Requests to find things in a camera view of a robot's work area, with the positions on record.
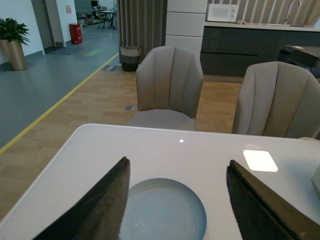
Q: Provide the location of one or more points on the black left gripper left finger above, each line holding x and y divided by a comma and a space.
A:
99, 213

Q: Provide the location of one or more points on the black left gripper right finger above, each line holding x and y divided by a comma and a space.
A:
261, 214

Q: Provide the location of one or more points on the light blue round plate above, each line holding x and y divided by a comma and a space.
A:
163, 209

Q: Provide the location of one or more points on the beige upholstered chair right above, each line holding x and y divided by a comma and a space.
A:
278, 99

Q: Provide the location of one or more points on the beige upholstered chair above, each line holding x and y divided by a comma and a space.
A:
168, 84
278, 99

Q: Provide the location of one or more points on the beige upholstered chair left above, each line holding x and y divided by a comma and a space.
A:
168, 84

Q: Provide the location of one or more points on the woven basket bin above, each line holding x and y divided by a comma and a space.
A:
130, 57

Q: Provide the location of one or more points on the black appliance on cart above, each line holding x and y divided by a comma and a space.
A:
307, 57

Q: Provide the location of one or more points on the dark grey kitchen counter cabinet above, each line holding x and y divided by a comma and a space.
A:
228, 49

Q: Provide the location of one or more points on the red fire extinguisher box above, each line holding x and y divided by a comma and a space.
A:
75, 33

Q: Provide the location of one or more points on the gold tapered plant pot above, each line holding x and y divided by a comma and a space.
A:
14, 53

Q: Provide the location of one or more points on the beige pleated curtain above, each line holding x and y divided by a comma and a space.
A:
142, 23

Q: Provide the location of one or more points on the distant black table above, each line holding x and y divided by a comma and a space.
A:
107, 16

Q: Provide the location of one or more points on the green potted plant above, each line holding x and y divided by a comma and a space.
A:
11, 30

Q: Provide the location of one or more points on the white microwave oven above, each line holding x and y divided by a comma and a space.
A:
217, 12

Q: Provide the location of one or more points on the chrome kitchen faucet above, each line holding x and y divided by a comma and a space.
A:
289, 11

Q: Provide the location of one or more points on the white tiled pillar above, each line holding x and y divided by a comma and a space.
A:
185, 20

